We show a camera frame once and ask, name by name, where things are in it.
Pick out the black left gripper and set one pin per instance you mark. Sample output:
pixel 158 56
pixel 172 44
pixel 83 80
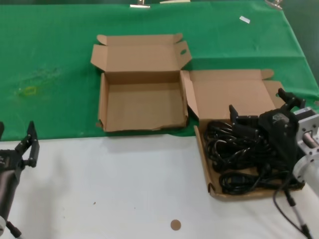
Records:
pixel 11 160

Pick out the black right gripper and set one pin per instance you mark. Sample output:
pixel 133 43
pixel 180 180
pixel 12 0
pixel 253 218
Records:
pixel 276 119

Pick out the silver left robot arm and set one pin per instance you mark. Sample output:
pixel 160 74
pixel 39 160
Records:
pixel 1 222

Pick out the open cardboard box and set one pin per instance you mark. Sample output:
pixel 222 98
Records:
pixel 229 94

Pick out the open cardboard box torn rim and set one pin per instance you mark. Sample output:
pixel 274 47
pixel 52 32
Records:
pixel 139 104

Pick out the green table cloth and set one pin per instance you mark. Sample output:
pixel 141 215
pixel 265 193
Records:
pixel 49 37

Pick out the beige card piece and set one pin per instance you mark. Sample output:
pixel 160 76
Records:
pixel 174 1

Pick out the round brown sticker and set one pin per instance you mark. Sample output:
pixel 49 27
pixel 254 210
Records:
pixel 175 225

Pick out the black left wrist camera housing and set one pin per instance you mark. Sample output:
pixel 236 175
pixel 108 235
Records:
pixel 7 194

